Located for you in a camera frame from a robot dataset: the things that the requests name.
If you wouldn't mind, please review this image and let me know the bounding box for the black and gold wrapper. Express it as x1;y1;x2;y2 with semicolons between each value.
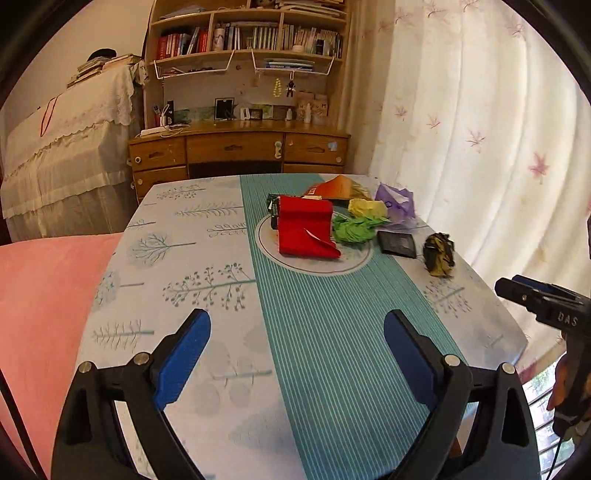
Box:
423;232;456;278

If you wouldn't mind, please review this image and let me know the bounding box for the wooden bookshelf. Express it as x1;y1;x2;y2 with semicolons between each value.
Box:
143;0;354;134

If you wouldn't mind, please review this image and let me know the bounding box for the red strap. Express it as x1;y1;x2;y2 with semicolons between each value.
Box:
39;97;58;138

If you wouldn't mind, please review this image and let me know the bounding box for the yellow paper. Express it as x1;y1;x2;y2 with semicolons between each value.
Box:
347;198;389;219

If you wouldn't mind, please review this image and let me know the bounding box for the leaf print curtain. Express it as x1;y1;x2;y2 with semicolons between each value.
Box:
337;0;591;370

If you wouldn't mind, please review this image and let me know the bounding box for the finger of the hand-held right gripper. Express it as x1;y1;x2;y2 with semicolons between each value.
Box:
494;278;548;317
512;274;587;303

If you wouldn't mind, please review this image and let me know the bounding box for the green paper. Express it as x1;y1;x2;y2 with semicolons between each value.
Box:
332;215;391;250

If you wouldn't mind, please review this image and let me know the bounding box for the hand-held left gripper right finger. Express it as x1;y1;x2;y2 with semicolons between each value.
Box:
383;309;541;480

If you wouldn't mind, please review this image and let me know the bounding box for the black square packet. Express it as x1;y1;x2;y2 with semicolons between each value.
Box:
377;231;417;258

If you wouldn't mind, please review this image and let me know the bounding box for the table with patterned cloth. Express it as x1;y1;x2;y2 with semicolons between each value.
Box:
76;173;528;480

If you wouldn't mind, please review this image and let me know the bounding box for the black cable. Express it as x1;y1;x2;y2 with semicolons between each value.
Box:
0;371;49;480

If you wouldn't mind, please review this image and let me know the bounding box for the orange packet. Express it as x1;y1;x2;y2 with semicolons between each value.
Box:
302;174;365;202

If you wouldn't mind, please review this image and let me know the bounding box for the red packet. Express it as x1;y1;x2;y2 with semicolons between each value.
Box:
278;196;342;259

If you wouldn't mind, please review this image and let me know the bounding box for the white decorated box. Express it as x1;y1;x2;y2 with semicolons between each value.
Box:
295;91;329;124

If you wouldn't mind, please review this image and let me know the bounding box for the row of books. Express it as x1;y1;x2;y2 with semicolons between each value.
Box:
156;23;345;58

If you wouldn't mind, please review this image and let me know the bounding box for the purple plastic bag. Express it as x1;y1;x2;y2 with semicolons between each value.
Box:
375;183;419;230

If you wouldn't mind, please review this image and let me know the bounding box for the wooden desk with drawers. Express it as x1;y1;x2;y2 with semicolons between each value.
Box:
128;120;352;204

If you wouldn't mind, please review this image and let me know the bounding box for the cream lace cover cloth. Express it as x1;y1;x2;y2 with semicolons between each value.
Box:
0;62;141;243

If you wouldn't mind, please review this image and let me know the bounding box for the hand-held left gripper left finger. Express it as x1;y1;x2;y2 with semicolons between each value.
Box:
52;308;212;480

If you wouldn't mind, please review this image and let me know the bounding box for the stack of books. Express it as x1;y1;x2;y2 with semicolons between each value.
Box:
67;53;141;88

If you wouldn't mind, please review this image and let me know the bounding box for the person's right hand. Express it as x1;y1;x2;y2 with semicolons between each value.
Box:
547;354;571;412

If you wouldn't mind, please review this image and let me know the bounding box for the pink blanket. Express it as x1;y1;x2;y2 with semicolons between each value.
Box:
0;233;124;480

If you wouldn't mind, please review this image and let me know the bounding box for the white wire shelf basket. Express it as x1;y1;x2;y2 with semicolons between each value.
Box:
154;50;235;80
252;50;334;75

